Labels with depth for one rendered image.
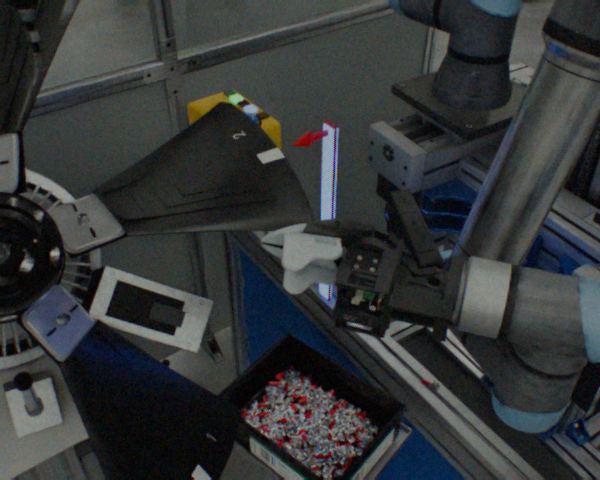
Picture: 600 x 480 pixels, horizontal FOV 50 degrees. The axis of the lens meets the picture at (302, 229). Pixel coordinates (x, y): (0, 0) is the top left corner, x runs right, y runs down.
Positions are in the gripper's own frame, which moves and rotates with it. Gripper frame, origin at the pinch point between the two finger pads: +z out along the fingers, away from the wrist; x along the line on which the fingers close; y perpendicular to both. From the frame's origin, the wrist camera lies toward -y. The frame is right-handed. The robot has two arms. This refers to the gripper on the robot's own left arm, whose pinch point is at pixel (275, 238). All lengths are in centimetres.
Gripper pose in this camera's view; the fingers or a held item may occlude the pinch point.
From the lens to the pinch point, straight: 70.2
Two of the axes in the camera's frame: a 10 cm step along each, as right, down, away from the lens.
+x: 0.3, 7.1, 7.1
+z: -9.5, -1.9, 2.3
